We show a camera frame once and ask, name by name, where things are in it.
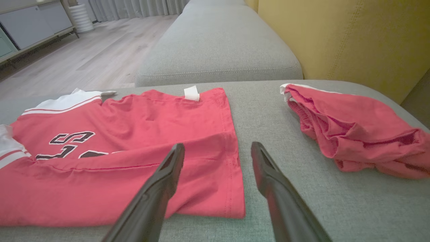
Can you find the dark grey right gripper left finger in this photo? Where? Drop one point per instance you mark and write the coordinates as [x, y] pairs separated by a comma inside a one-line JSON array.
[[151, 201]]

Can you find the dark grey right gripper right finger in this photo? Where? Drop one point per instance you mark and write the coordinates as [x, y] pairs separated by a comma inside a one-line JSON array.
[[285, 208]]

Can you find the red jersey with white sleeves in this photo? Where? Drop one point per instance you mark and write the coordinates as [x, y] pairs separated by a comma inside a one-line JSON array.
[[84, 185]]

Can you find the red shorts with white stripe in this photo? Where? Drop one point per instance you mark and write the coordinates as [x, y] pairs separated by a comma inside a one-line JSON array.
[[352, 127]]

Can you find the large grey sofa seat cushion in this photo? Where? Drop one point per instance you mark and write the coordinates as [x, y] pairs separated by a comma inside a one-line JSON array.
[[262, 111]]

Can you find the yellow sofa back cushion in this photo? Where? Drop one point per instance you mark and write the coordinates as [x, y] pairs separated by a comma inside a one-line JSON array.
[[352, 43], [252, 4], [420, 101]]

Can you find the grey curtain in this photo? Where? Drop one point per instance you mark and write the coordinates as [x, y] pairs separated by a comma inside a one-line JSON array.
[[134, 7]]

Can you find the white ribbed cylinder appliance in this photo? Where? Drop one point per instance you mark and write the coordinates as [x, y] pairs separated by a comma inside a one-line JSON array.
[[82, 18]]

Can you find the mint and white low cabinet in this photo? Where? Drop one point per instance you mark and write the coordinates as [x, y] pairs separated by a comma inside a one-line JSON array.
[[30, 27]]

